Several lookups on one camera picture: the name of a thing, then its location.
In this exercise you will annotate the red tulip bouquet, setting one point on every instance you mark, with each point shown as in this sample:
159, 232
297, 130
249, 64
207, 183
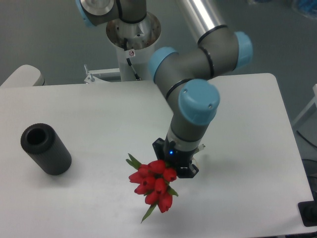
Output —
153, 180

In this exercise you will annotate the black ribbed cylindrical vase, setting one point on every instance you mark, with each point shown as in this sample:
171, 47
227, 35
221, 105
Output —
43, 145

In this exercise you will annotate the black device at table edge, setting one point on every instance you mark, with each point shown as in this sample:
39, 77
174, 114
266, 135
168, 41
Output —
308, 212

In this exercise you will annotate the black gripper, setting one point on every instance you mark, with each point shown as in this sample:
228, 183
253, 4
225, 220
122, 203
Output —
179, 159

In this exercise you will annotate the white chair seat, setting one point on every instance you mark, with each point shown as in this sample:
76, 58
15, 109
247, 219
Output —
25, 76

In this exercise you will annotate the white frame at right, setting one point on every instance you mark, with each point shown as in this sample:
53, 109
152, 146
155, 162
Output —
309, 109

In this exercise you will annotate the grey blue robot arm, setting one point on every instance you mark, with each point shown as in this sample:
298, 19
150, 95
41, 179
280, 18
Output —
182, 79

